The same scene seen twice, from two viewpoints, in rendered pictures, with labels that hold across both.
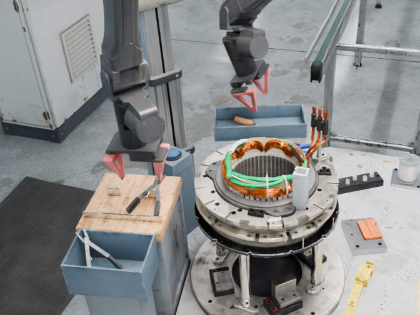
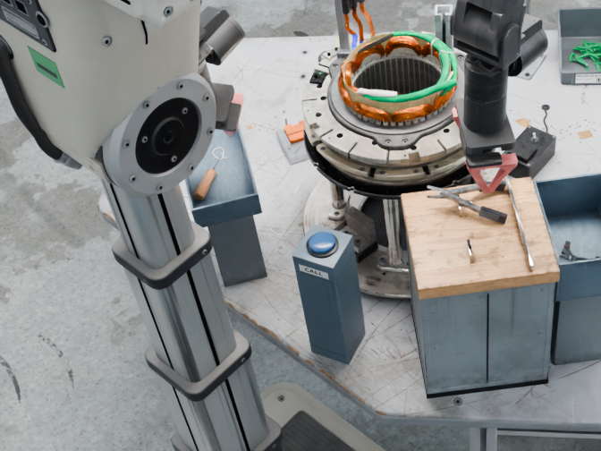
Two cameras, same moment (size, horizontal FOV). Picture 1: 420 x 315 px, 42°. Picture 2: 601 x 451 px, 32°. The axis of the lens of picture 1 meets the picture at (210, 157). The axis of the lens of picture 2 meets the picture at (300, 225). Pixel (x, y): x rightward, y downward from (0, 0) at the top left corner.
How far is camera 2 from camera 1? 1.82 m
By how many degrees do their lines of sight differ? 70
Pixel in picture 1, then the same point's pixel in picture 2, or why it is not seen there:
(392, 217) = (264, 120)
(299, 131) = not seen: hidden behind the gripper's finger
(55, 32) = not seen: outside the picture
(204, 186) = (437, 142)
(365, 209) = (251, 146)
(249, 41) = (232, 24)
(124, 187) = (449, 250)
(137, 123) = (541, 34)
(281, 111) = not seen: hidden behind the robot
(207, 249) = (388, 285)
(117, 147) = (505, 132)
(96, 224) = (540, 250)
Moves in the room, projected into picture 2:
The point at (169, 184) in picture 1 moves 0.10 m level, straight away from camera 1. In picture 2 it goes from (423, 199) to (363, 224)
